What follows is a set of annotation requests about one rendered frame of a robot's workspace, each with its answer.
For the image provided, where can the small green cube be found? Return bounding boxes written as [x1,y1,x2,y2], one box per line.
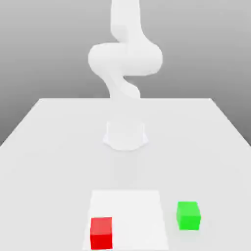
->
[176,201,202,231]

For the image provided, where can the small red cube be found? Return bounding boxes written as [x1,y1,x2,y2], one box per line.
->
[90,216,113,251]

